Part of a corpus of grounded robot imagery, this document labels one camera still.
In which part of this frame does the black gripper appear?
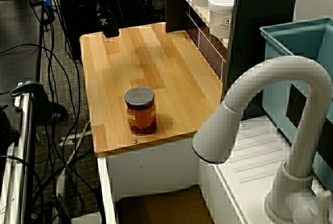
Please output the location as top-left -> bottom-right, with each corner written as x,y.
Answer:
95,0 -> 121,39

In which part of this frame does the orange beans can grey lid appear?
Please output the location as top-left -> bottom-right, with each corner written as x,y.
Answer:
124,87 -> 157,136

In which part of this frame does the white sink unit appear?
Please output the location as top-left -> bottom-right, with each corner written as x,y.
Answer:
96,116 -> 329,224

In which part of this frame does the black computer case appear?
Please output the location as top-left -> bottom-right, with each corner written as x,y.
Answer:
56,0 -> 141,61

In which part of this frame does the light wooden countertop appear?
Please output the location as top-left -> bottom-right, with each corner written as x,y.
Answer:
79,22 -> 224,158

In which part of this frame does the dark shelf end panel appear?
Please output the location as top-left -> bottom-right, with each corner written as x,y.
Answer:
165,0 -> 188,33

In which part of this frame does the cream shelf ledge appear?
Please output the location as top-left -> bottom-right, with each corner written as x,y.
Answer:
166,0 -> 235,51

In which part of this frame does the dark tile backsplash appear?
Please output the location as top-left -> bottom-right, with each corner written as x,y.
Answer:
185,10 -> 225,81

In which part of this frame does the white jar with printed label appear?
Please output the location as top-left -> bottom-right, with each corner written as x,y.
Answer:
207,0 -> 236,40

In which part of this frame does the dark upright shelf panel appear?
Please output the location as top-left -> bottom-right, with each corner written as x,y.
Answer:
224,0 -> 300,92

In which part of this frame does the white curved faucet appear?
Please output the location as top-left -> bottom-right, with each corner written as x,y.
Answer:
191,56 -> 333,224

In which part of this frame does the brown flat board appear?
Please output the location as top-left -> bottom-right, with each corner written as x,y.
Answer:
116,184 -> 217,224

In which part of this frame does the teal plastic bin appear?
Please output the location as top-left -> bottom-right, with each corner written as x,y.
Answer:
259,17 -> 333,189

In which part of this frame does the long black cable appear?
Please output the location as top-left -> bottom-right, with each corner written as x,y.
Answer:
0,43 -> 86,214

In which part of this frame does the white power strip cable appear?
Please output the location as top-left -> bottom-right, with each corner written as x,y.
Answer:
55,119 -> 92,210

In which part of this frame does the aluminium frame rail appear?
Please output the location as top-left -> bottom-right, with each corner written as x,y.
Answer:
0,91 -> 36,224

